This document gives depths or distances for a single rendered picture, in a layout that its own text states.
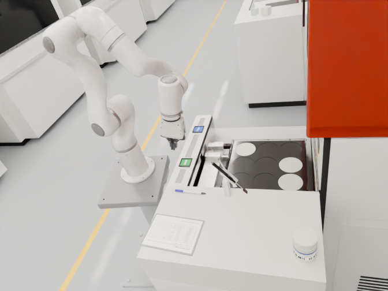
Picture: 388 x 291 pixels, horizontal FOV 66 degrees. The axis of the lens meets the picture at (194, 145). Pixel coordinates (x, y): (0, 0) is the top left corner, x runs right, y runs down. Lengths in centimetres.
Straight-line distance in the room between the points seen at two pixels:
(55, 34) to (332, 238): 135
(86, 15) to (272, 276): 103
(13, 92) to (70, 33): 286
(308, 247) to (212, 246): 32
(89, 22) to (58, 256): 201
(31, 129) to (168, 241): 326
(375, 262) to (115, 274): 164
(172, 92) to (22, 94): 318
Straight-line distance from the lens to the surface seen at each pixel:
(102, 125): 134
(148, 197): 148
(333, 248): 152
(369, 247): 151
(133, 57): 110
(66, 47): 122
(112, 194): 158
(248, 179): 136
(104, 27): 112
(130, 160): 151
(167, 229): 118
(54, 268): 269
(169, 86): 108
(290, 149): 150
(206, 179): 143
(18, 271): 288
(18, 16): 463
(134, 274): 230
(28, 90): 418
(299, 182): 134
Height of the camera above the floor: 188
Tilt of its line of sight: 37 degrees down
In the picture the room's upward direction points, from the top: 16 degrees counter-clockwise
